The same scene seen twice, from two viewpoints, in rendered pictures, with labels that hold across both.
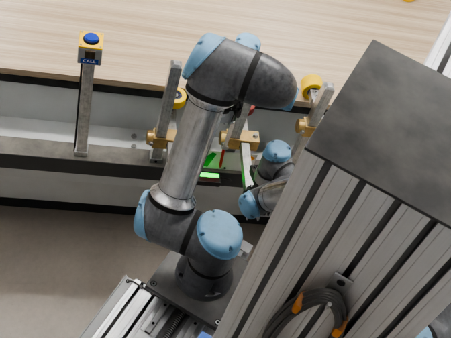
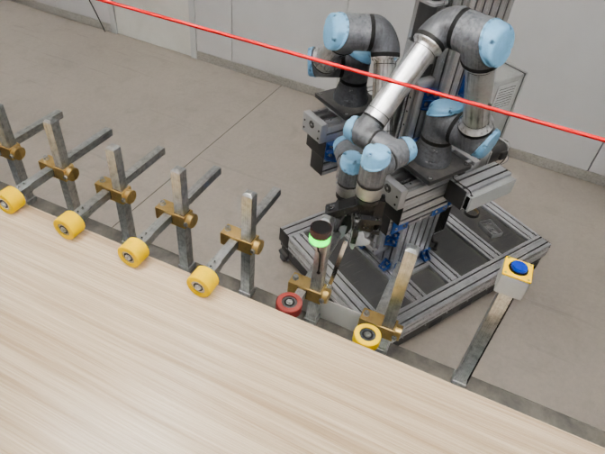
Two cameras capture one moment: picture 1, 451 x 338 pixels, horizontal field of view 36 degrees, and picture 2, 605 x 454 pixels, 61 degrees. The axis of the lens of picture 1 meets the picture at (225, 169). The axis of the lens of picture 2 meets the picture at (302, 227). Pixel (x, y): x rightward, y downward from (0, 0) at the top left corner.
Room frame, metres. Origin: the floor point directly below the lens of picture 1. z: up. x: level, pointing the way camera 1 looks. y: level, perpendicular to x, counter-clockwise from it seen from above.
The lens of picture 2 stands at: (2.53, 0.65, 2.12)
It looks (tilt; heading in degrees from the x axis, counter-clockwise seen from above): 42 degrees down; 219
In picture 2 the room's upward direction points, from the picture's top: 7 degrees clockwise
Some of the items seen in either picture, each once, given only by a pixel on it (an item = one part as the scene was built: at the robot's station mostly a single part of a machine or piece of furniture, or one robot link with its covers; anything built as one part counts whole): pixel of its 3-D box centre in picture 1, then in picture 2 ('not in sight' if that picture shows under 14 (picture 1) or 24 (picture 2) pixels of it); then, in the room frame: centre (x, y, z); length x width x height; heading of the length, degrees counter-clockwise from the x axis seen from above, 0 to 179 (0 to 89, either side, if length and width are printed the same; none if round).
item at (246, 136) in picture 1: (238, 139); (309, 289); (1.64, -0.01, 0.85); 0.14 x 0.06 x 0.05; 109
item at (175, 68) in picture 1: (164, 115); (394, 304); (1.55, 0.25, 0.93); 0.04 x 0.04 x 0.48; 19
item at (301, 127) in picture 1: (315, 127); (241, 240); (1.71, -0.25, 0.95); 0.14 x 0.06 x 0.05; 109
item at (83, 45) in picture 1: (90, 49); (512, 278); (1.46, 0.49, 1.18); 0.07 x 0.07 x 0.08; 19
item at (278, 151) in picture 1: (274, 160); (350, 168); (1.34, -0.13, 1.12); 0.09 x 0.08 x 0.11; 50
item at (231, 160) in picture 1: (219, 160); (323, 308); (1.59, 0.03, 0.75); 0.26 x 0.01 x 0.10; 109
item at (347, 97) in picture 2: not in sight; (352, 88); (0.84, -0.52, 1.09); 0.15 x 0.15 x 0.10
